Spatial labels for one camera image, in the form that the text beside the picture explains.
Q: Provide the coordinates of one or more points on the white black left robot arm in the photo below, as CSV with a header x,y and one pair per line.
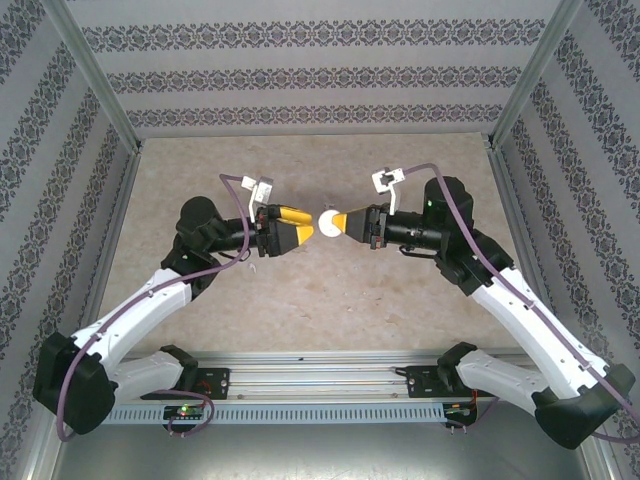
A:
x,y
135,305

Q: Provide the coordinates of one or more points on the white round disc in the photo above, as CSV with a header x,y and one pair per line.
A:
x,y
327,225

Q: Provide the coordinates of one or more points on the small circuit board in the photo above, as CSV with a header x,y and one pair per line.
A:
x,y
460,410

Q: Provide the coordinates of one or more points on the aluminium mounting rail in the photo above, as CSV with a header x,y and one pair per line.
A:
x,y
320,375

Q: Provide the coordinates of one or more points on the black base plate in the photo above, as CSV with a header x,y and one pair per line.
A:
x,y
425,382
217,382

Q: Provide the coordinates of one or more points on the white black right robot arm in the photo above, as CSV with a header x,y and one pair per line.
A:
x,y
525,320

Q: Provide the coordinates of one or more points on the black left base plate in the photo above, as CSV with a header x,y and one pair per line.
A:
x,y
217,382

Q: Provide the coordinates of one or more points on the circuit board with green light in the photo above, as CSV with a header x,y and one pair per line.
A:
x,y
182,411

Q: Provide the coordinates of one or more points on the grey metal base panel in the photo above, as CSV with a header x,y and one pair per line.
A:
x,y
325,455

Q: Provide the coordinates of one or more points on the aluminium frame post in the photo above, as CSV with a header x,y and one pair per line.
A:
x,y
95,75
537,75

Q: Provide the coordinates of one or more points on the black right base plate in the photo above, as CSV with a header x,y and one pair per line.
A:
x,y
425,382

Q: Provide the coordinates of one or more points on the aluminium side rail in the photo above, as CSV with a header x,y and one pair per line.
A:
x,y
519,225
115,225

